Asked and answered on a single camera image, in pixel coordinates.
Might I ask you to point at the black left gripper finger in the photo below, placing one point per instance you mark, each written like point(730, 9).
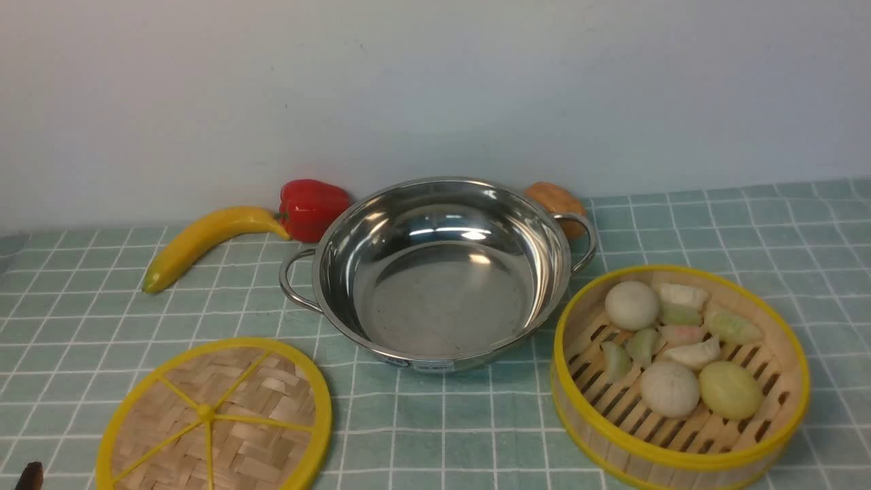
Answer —
point(32, 478)

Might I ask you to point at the woven bamboo steamer lid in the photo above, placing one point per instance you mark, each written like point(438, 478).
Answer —
point(239, 413)

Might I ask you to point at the bamboo steamer basket yellow rim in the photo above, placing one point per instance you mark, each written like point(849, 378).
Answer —
point(614, 427)

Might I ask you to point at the stainless steel pot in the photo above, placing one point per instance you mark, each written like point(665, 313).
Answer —
point(441, 274)

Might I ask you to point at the white dumpling top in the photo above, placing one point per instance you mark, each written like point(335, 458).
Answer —
point(685, 296)

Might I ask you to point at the green checkered tablecloth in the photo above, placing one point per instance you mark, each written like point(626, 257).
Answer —
point(77, 335)

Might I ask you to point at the yellow banana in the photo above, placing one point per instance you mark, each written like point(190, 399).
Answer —
point(202, 236)

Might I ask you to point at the red bell pepper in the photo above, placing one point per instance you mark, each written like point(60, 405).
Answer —
point(308, 207)

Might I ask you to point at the brown bread roll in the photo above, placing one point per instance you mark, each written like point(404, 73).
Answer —
point(558, 200)

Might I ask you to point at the green dumpling far left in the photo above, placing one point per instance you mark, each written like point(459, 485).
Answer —
point(618, 362)

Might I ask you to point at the green dumpling left centre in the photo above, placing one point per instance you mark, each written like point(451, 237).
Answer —
point(642, 346)

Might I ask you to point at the white round bun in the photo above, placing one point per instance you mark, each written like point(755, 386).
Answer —
point(669, 389)
point(632, 306)

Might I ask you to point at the white round bun front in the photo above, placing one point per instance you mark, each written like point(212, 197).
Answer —
point(669, 389)

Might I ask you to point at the pink white dumpling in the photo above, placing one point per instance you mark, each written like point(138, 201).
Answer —
point(681, 335)

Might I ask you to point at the pale green dumpling middle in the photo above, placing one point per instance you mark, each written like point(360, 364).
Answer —
point(675, 314)

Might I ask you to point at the white dumpling centre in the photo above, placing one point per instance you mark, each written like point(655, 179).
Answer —
point(695, 356)

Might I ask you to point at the yellow-green round bun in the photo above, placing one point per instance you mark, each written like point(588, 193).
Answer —
point(729, 390)

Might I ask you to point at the green dumpling right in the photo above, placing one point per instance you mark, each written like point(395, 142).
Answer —
point(732, 328)

